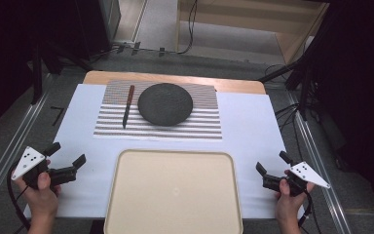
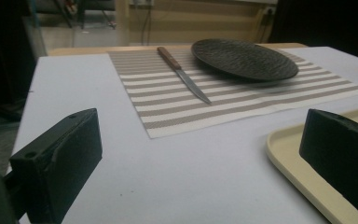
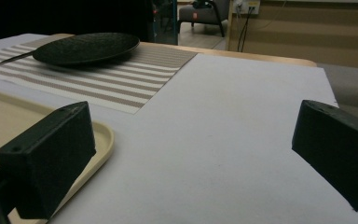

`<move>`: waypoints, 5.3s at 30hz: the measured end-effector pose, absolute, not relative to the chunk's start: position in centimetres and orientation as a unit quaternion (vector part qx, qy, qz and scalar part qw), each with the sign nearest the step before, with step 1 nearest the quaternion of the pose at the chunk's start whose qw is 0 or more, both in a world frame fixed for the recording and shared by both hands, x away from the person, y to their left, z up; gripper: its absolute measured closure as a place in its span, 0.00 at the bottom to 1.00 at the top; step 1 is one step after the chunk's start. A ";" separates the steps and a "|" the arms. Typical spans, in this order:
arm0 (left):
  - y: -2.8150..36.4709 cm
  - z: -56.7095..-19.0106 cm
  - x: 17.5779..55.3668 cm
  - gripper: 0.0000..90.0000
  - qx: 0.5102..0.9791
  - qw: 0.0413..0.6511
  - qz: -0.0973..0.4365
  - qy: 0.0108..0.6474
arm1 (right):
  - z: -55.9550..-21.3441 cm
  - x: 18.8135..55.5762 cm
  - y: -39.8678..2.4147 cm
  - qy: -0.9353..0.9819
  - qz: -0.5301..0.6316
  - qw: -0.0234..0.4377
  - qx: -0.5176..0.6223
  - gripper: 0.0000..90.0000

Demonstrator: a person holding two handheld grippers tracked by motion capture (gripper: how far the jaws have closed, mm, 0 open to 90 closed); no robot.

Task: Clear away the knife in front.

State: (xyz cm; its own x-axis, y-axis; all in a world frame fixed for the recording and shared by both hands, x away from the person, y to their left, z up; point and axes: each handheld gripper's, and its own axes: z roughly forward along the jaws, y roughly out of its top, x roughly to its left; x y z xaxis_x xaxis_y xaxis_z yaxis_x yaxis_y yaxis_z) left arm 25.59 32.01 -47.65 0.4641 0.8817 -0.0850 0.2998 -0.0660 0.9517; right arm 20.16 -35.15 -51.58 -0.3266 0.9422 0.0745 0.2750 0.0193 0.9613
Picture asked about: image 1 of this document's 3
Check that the person's left hand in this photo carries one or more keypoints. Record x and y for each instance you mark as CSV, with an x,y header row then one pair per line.
x,y
43,201

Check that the person's right hand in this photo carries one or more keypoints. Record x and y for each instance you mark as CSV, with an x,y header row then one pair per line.
x,y
287,206

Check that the beige plastic tray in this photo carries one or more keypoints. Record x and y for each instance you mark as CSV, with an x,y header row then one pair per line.
x,y
173,191

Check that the dark grey round bowl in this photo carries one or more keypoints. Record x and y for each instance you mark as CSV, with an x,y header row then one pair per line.
x,y
165,104

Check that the white table cover sheet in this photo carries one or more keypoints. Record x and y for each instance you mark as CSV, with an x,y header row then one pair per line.
x,y
250,130

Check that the grey cabinet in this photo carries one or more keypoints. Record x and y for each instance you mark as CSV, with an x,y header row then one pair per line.
x,y
109,19

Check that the metal floor rail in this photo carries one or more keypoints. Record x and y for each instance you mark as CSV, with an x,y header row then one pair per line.
x,y
318,169
9,156

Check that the black metal stand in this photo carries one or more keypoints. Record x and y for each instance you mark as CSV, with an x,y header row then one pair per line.
x,y
37,71
305,87

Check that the light wooden shelf unit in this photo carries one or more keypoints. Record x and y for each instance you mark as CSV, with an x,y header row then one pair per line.
x,y
240,19

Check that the striped placemat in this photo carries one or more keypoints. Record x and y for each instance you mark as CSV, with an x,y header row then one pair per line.
x,y
181,132

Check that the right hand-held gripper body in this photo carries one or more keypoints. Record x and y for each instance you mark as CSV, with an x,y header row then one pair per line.
x,y
309,174

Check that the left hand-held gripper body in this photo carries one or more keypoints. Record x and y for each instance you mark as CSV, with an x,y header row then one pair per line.
x,y
29,161

